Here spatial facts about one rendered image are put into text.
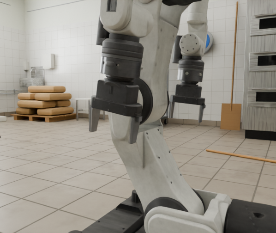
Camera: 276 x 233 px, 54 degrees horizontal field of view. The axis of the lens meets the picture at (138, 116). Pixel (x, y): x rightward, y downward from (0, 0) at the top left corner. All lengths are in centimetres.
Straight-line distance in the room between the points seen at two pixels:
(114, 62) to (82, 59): 567
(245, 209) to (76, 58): 584
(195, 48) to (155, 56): 21
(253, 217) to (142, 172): 30
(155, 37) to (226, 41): 415
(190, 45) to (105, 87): 42
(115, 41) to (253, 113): 327
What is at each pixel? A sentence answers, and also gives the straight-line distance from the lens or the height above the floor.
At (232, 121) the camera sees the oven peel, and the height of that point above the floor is 13.
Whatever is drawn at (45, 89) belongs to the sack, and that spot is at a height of 64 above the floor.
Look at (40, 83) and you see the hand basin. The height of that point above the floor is 78.
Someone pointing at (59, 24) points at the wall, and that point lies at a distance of 680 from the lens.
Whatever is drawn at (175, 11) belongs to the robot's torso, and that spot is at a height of 87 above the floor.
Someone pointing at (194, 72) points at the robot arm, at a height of 70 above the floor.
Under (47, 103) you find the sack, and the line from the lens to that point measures 568.
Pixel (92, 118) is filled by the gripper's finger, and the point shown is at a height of 58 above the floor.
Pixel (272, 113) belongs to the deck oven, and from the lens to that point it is 371.
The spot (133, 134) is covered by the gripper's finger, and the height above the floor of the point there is 55.
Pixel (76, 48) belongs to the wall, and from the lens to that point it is 636.
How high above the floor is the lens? 64
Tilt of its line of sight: 6 degrees down
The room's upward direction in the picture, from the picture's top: straight up
